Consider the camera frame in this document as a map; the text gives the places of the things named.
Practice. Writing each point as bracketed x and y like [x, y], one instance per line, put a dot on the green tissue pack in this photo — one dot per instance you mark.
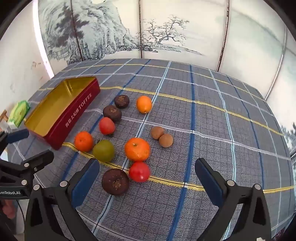
[19, 112]

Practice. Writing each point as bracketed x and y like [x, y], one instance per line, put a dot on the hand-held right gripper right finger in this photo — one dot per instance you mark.
[207, 176]

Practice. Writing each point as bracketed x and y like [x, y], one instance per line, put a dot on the blue plaid tablecloth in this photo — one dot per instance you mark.
[208, 115]

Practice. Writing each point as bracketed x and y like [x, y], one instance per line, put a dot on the red tin box gold interior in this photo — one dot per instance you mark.
[57, 104]

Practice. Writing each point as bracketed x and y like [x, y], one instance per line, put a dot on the large mandarin orange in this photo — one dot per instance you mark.
[137, 149]

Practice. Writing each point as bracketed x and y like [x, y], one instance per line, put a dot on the wooden chair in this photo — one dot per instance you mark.
[3, 115]

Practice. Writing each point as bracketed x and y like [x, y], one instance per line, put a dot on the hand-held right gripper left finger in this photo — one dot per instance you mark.
[85, 178]

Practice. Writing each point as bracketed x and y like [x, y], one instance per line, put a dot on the red tomato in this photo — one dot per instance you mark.
[106, 125]
[139, 171]

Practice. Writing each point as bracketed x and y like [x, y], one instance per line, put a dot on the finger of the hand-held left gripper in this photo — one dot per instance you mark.
[39, 158]
[17, 136]

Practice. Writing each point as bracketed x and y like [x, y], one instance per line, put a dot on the dark brown mangosteen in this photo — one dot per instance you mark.
[121, 101]
[112, 113]
[115, 182]

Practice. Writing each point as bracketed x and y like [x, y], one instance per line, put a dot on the smooth round orange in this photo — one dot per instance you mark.
[144, 104]

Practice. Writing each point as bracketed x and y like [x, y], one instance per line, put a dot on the brown longan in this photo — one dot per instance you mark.
[156, 132]
[166, 140]

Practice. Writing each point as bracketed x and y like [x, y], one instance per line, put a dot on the green tomato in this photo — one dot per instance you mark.
[103, 150]

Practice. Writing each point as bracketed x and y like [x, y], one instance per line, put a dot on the landscape painting screen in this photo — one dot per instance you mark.
[185, 34]

